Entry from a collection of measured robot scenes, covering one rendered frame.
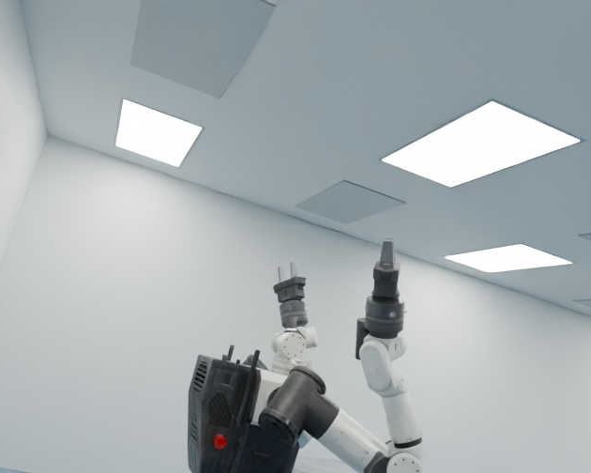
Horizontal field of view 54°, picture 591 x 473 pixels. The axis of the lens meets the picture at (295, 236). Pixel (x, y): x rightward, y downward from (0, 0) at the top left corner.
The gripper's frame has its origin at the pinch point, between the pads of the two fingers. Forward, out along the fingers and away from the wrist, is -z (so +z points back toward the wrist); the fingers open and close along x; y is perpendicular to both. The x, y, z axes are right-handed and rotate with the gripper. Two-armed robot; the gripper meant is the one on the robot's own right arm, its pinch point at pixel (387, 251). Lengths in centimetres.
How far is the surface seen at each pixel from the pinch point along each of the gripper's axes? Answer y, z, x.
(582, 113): 79, -46, 180
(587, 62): 70, -64, 141
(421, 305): 10, 140, 519
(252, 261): -160, 87, 427
